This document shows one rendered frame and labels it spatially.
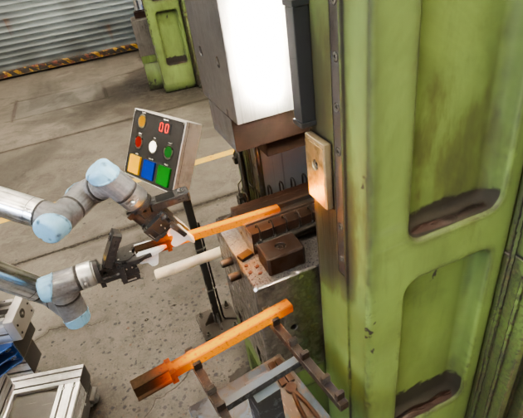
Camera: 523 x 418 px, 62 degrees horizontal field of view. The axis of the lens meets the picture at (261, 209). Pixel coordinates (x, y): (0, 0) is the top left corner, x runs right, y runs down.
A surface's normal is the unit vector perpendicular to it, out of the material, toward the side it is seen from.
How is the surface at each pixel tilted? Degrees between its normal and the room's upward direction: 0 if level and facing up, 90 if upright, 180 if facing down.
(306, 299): 90
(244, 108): 90
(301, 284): 90
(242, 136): 90
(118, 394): 0
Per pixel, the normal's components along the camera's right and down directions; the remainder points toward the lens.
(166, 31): 0.27, 0.51
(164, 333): -0.13, -0.82
